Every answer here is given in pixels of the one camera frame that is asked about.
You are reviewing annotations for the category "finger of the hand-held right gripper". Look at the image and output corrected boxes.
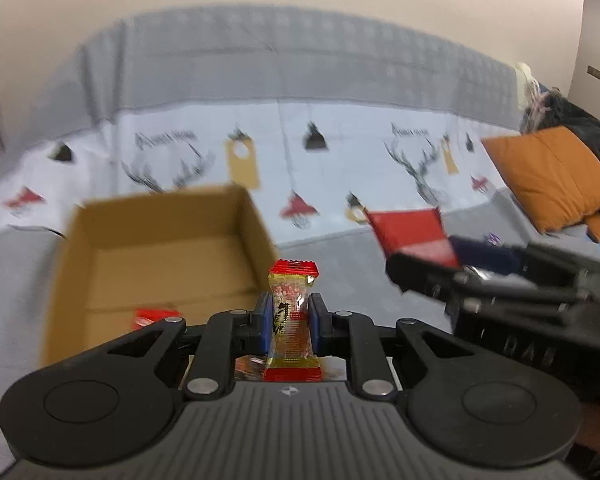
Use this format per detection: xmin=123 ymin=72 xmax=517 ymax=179
xmin=385 ymin=252 xmax=592 ymax=312
xmin=449 ymin=236 xmax=590 ymax=287

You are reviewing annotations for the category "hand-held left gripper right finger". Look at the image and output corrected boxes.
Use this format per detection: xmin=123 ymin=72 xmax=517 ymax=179
xmin=308 ymin=295 xmax=523 ymax=402

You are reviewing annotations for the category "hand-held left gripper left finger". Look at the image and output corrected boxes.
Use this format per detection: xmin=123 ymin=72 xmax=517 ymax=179
xmin=62 ymin=294 xmax=273 ymax=402

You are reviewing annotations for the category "clear yellow snack packet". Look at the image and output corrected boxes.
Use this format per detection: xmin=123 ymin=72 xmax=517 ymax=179
xmin=261 ymin=259 xmax=324 ymax=383

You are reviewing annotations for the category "small plain red snack packet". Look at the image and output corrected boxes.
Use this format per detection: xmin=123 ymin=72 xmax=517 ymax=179
xmin=367 ymin=207 xmax=463 ymax=269

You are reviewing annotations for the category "large red snack packet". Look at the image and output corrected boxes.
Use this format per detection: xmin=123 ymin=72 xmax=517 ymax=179
xmin=131 ymin=308 xmax=185 ymax=332

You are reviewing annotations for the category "brown cardboard box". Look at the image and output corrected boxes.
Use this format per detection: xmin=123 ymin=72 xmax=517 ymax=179
xmin=40 ymin=184 xmax=281 ymax=368

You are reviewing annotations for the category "orange snack packet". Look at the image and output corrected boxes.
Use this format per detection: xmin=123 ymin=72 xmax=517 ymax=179
xmin=234 ymin=356 xmax=267 ymax=382

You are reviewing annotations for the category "orange pillow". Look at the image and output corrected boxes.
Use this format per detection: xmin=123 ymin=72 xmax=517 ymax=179
xmin=481 ymin=126 xmax=600 ymax=242

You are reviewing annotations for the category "dark clothes pile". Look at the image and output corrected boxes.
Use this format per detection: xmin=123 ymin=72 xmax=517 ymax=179
xmin=520 ymin=89 xmax=600 ymax=171

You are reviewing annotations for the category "white bag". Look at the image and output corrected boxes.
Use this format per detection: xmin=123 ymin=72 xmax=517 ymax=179
xmin=512 ymin=61 xmax=542 ymax=113

